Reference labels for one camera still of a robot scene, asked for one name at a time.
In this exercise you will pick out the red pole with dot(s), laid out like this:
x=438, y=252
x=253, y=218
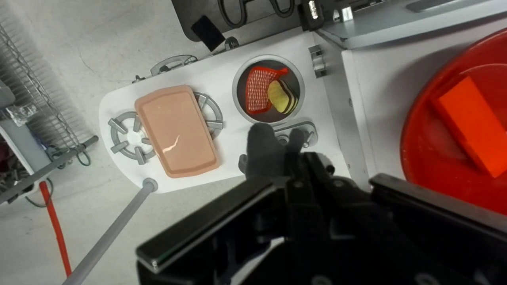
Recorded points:
x=55, y=231

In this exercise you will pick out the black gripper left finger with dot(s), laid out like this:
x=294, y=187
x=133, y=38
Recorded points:
x=210, y=222

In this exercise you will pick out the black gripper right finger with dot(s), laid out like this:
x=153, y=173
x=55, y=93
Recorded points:
x=448, y=211

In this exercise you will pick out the grey toy sink basin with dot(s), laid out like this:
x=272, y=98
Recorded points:
x=269, y=117

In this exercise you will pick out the grey toy stove burner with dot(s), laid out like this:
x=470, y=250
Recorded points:
x=123, y=139

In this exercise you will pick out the black tool case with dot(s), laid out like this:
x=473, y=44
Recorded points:
x=253, y=28

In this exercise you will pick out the pink plastic tray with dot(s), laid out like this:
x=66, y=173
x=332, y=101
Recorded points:
x=175, y=128

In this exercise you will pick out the grey toy faucet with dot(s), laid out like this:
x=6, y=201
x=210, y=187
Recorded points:
x=309, y=128

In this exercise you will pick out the red plastic bowl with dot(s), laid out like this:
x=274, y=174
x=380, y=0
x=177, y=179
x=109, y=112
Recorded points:
x=427, y=152

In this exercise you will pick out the white toy kitchen counter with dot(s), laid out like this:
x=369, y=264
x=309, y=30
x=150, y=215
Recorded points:
x=226, y=104

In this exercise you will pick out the orange rectangular block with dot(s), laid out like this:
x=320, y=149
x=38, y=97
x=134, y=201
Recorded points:
x=475, y=123

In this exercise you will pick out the yellow sponge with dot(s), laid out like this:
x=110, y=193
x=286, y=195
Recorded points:
x=278, y=97

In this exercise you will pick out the black scissors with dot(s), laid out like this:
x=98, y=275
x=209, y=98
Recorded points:
x=231, y=13

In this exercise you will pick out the white cabinet with grey panel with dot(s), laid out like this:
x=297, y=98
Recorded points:
x=380, y=104

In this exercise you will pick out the grey metal cart frame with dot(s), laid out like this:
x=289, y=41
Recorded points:
x=31, y=174

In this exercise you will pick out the black foam block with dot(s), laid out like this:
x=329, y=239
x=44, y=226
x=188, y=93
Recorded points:
x=207, y=32

